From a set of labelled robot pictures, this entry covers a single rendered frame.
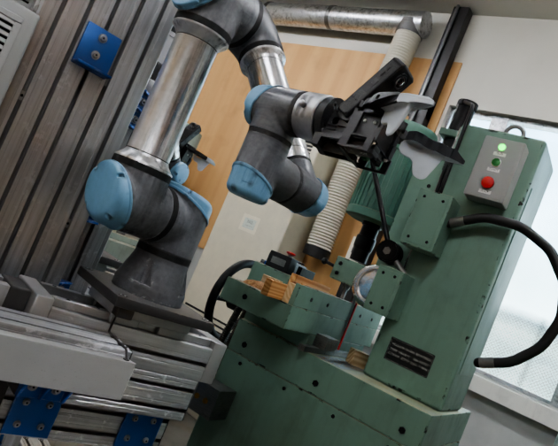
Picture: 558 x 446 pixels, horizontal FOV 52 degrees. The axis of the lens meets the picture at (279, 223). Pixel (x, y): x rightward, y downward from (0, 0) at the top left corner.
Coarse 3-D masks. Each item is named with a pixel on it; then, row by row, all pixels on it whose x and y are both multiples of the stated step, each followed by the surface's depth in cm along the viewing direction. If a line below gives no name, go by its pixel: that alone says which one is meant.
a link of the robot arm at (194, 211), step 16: (176, 192) 115; (192, 192) 115; (176, 208) 112; (192, 208) 115; (208, 208) 118; (176, 224) 112; (192, 224) 115; (144, 240) 115; (160, 240) 113; (176, 240) 114; (192, 240) 117; (176, 256) 115; (192, 256) 119
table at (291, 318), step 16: (224, 288) 149; (240, 288) 147; (256, 288) 145; (240, 304) 146; (256, 304) 143; (272, 304) 141; (288, 304) 139; (272, 320) 140; (288, 320) 139; (304, 320) 146; (320, 320) 153; (336, 320) 161; (336, 336) 164; (352, 336) 174; (368, 336) 185
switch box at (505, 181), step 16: (496, 144) 143; (512, 144) 141; (480, 160) 144; (512, 160) 140; (480, 176) 143; (496, 176) 141; (512, 176) 139; (464, 192) 144; (480, 192) 142; (496, 192) 140; (512, 192) 143
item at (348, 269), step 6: (342, 258) 170; (336, 264) 171; (342, 264) 169; (348, 264) 169; (354, 264) 168; (360, 264) 167; (336, 270) 170; (342, 270) 169; (348, 270) 168; (354, 270) 167; (330, 276) 170; (336, 276) 170; (342, 276) 169; (348, 276) 168; (354, 276) 167; (348, 282) 167; (348, 288) 170
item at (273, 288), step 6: (270, 282) 135; (276, 282) 136; (264, 288) 135; (270, 288) 135; (276, 288) 137; (282, 288) 139; (264, 294) 135; (270, 294) 136; (276, 294) 138; (282, 294) 140
